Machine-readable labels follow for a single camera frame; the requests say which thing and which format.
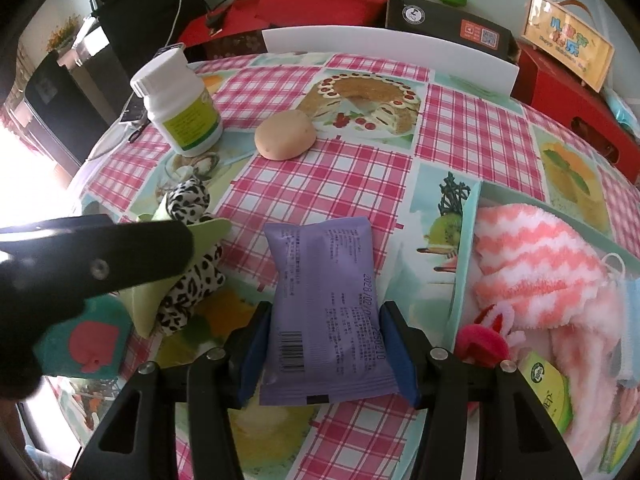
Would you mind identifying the green cloth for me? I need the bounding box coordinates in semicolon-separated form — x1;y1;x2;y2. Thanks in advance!
119;184;230;338

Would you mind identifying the green tissue pack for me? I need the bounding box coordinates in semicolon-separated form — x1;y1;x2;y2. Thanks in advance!
599;417;639;474
518;348;573;434

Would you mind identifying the purple wipes packet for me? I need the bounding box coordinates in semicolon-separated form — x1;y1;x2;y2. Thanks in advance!
259;217;397;406

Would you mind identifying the leopard print scrunchie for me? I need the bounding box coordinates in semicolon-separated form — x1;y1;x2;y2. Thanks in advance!
155;174;228;337

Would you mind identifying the pink white striped fluffy towel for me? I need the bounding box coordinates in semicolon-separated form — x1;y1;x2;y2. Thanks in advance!
473;204;622;464

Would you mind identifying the blue face mask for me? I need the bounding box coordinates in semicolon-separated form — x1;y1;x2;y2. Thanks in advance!
602;252;639;388

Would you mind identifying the teal box lid tray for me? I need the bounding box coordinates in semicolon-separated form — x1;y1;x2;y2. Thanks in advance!
441;180;640;480

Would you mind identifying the teal heart toy case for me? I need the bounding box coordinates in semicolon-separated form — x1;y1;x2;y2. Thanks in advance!
35;295;132;379

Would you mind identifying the black cabinet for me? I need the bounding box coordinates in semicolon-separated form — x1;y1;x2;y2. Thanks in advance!
18;0;206;172

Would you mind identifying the white pill bottle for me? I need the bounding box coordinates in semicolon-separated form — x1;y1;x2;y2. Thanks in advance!
130;47;224;157

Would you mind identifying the beige makeup sponge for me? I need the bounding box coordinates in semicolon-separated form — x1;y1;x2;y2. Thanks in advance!
254;110;317;162

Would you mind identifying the red gift box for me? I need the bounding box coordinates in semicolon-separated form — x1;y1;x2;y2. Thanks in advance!
512;42;639;183

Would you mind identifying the white foam board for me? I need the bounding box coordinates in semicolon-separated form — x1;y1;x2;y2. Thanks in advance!
262;25;520;96

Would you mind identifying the blue wet wipes pack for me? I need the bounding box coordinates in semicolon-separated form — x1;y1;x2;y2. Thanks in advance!
601;87;640;140

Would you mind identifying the black carton with QR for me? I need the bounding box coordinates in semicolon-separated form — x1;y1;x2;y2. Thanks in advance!
385;0;520;64

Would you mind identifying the wooden children's day box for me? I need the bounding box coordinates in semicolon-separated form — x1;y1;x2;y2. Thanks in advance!
522;0;615;92

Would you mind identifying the black hair tie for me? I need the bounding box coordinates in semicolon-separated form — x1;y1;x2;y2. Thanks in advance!
127;116;151;143

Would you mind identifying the white charging cable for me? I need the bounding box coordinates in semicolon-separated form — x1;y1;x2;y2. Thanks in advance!
164;0;194;51

